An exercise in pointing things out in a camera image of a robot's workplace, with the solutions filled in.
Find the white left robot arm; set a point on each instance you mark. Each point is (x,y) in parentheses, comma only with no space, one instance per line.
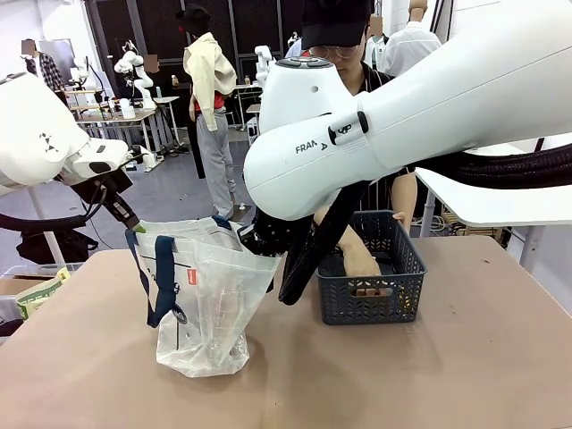
(40,134)

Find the dark grey plastic basket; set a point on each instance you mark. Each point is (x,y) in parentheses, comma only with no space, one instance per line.
(371,308)

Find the person's right hand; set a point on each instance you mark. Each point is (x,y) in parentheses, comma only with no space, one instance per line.
(364,266)

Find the small white background robot arm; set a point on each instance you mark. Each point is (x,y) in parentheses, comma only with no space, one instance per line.
(263,62)

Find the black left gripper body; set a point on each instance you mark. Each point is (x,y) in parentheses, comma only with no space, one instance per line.
(114,192)

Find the person in striped black shirt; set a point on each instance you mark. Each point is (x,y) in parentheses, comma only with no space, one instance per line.
(380,80)

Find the bystander in plaid shirt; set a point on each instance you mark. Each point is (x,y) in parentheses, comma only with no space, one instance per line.
(44,67)

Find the black baseball cap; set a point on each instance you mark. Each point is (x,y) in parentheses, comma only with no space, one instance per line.
(333,22)

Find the person's left forearm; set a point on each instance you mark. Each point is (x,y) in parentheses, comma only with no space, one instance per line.
(404,192)

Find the mannequin in white shirt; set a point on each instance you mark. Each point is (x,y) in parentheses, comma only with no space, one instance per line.
(413,49)

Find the mannequin with cream jacket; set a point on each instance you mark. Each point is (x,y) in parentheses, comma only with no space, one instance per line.
(210,89)

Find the large white side table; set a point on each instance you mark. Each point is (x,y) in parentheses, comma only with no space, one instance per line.
(491,205)

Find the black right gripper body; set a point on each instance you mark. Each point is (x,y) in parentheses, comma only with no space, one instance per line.
(277,237)

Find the bystander with blurred face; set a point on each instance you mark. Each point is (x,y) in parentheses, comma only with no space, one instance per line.
(374,42)

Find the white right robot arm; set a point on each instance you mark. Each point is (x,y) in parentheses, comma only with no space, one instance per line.
(402,116)

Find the wooden background workbench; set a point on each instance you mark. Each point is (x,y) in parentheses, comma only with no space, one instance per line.
(116,116)

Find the black bag on floor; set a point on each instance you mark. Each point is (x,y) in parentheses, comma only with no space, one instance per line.
(67,248)

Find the person's right forearm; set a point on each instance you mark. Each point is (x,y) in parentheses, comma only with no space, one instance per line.
(350,239)

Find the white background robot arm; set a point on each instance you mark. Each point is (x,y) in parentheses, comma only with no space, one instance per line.
(138,76)

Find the white translucent shopping bag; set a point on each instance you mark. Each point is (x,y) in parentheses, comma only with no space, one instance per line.
(210,304)

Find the green and cream paper bag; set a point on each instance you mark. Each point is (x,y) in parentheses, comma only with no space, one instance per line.
(38,295)

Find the person's left hand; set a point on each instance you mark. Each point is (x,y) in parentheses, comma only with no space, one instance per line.
(403,220)

